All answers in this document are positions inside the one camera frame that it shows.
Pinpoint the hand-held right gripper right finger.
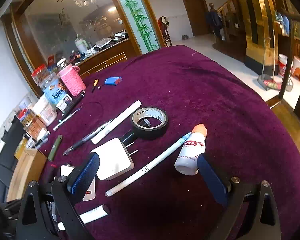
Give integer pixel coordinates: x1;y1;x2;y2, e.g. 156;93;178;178
197;154;282;240

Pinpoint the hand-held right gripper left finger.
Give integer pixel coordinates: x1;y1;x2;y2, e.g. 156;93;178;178
15;152;100;240

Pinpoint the clear gel pen black grip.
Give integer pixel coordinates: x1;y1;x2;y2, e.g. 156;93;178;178
63;119;113;156

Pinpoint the white charger adapter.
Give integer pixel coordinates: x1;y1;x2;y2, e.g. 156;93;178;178
89;137;138;181

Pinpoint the cardboard box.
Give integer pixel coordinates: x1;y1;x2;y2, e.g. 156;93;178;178
6;148;47;202

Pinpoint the long thin white pen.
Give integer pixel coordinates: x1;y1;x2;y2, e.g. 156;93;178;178
105;132;192;197

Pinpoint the white paint marker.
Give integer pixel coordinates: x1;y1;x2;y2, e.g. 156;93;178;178
91;100;142;145

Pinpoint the black tape roll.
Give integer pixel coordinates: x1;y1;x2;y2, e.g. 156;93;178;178
130;107;169;140

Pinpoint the white bottle orange cap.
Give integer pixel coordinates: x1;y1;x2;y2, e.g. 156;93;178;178
174;124;207;176

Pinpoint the green lighter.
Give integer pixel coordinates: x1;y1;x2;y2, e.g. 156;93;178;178
47;135;63;161

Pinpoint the short white marker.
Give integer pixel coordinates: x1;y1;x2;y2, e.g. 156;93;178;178
57;204;110;230

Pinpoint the clear slim pen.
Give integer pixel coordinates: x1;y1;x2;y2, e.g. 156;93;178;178
53;106;83;131

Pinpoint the small printed box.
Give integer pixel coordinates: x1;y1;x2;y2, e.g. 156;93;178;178
56;94;73;112

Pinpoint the white plastic jar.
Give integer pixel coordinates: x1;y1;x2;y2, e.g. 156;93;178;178
32;95;57;127

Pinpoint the black sofa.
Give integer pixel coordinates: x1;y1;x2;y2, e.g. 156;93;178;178
0;120;28;205

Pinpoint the blue label jar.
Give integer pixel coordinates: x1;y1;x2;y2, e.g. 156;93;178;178
40;72;73;105

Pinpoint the pink knit covered bottle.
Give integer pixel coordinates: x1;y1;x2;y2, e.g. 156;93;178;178
56;58;86;97

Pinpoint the blue battery pack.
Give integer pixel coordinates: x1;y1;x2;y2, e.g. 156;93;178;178
105;76;122;85

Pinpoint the red lid clear jar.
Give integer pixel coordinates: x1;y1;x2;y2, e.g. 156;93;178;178
31;64;52;85

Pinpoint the wooden counter cabinet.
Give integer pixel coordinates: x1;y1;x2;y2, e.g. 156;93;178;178
75;37;140;78

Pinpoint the white kettle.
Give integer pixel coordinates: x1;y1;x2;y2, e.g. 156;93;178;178
75;36;89;53

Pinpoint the white plastic bucket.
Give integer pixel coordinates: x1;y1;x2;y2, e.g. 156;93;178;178
278;54;293;77

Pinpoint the wooden staircase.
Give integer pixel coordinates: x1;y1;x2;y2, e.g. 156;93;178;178
209;0;248;63

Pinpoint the wooden chair with clothes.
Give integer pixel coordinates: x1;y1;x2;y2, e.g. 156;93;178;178
157;16;172;47

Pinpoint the dark hanging jacket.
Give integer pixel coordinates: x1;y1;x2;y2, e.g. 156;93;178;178
206;9;223;30

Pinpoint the brown wooden door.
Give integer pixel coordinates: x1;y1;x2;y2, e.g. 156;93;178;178
179;0;212;37

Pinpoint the bamboo print glass partition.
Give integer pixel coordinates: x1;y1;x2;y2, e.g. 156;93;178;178
110;0;160;54

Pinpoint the dustpan with long handle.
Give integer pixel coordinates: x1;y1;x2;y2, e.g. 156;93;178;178
257;36;283;90

